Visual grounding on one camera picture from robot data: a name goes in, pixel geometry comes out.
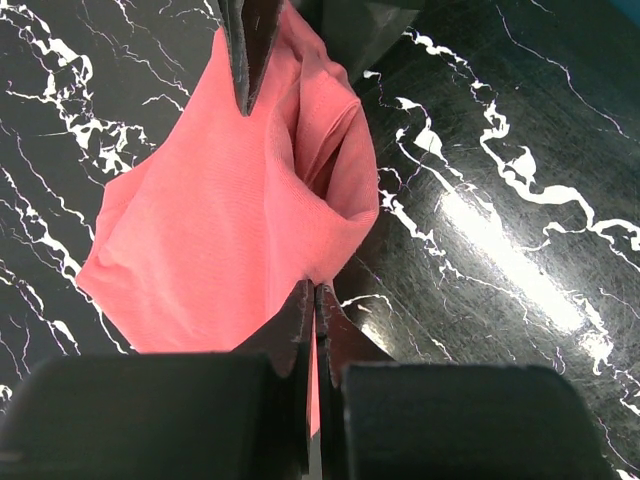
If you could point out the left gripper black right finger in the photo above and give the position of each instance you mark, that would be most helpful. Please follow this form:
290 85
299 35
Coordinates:
381 419

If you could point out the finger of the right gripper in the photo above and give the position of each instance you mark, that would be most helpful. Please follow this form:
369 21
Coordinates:
357 33
250 28

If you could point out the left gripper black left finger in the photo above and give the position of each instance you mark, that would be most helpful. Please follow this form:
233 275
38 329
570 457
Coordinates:
242 414

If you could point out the coral red t shirt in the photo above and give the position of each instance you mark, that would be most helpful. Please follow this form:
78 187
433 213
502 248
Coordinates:
200 244

